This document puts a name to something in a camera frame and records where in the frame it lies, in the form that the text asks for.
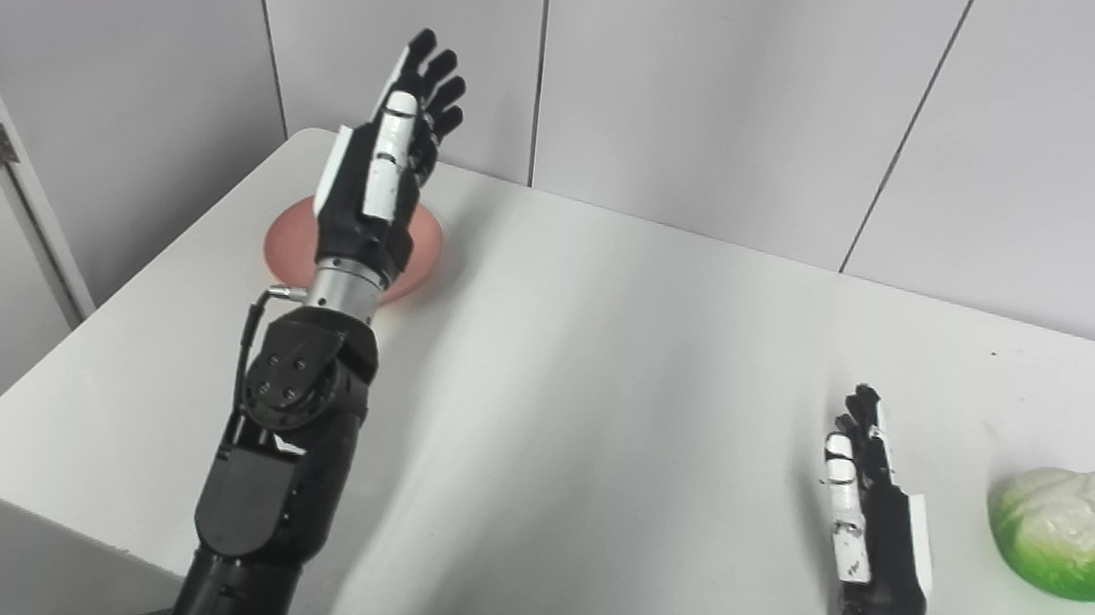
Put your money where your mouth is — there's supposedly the green white toy cabbage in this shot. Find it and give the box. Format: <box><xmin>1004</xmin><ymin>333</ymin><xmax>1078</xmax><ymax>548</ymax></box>
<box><xmin>979</xmin><ymin>461</ymin><xmax>1095</xmax><ymax>604</ymax></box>

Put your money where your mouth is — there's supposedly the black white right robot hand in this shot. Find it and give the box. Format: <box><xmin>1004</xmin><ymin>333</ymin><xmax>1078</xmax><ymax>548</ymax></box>
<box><xmin>807</xmin><ymin>380</ymin><xmax>954</xmax><ymax>615</ymax></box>

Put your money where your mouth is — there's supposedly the pink round plate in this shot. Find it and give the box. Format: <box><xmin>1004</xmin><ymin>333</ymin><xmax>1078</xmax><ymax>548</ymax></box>
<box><xmin>258</xmin><ymin>188</ymin><xmax>446</xmax><ymax>313</ymax></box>

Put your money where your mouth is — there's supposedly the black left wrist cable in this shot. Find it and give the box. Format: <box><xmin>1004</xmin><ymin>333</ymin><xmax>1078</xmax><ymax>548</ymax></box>
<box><xmin>233</xmin><ymin>282</ymin><xmax>309</xmax><ymax>425</ymax></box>

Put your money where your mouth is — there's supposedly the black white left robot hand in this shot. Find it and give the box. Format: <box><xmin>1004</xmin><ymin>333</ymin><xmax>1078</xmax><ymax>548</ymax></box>
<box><xmin>306</xmin><ymin>20</ymin><xmax>473</xmax><ymax>295</ymax></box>

